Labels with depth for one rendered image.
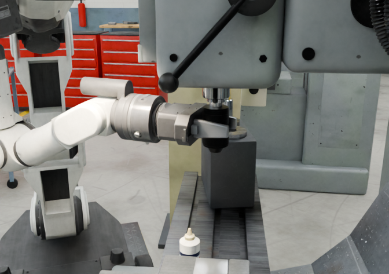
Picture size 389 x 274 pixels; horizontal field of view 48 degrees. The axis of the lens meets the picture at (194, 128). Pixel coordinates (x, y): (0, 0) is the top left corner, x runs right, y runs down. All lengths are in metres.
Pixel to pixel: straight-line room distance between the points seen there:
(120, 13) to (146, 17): 9.29
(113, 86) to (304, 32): 0.36
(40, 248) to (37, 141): 0.86
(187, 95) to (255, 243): 1.60
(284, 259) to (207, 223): 1.60
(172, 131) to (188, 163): 1.90
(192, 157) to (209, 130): 1.90
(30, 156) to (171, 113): 0.33
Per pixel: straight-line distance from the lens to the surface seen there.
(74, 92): 5.80
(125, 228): 2.15
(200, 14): 0.65
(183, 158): 2.65
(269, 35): 0.65
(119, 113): 0.80
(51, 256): 1.69
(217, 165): 1.14
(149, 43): 0.74
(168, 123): 0.76
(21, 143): 0.97
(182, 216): 1.16
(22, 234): 1.87
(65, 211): 1.59
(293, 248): 2.80
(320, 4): 0.64
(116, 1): 10.06
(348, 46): 0.65
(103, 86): 0.83
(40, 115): 1.39
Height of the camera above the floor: 1.45
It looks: 17 degrees down
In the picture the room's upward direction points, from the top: straight up
